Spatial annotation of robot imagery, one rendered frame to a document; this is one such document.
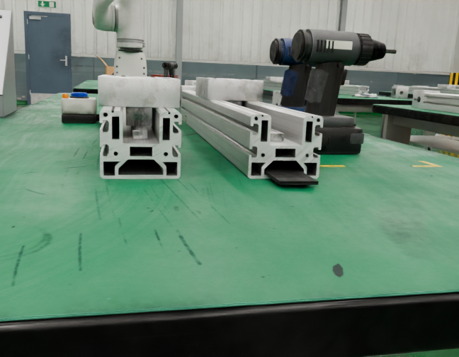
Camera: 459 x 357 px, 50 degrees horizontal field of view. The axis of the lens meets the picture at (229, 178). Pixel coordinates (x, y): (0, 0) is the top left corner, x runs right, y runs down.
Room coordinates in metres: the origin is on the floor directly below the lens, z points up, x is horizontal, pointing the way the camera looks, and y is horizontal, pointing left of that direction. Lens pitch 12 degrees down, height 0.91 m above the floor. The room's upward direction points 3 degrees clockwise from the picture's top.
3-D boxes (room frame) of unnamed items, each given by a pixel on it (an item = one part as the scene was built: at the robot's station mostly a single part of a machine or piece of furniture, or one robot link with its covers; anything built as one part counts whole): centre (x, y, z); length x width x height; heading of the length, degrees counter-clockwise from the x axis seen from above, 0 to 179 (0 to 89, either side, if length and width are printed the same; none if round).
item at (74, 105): (1.25, 0.38, 0.81); 0.10 x 0.08 x 0.06; 102
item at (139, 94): (0.76, 0.14, 0.87); 0.16 x 0.11 x 0.07; 12
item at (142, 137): (1.00, 0.20, 0.82); 0.80 x 0.10 x 0.09; 12
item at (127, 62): (1.58, 0.33, 0.93); 0.10 x 0.07 x 0.11; 102
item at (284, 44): (1.16, -0.18, 0.89); 0.20 x 0.08 x 0.22; 104
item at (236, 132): (1.04, 0.01, 0.82); 0.80 x 0.10 x 0.09; 12
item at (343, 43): (0.93, -0.20, 0.89); 0.20 x 0.08 x 0.22; 104
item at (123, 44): (1.58, 0.32, 0.99); 0.09 x 0.08 x 0.03; 102
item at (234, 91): (1.04, 0.01, 0.87); 0.16 x 0.11 x 0.07; 12
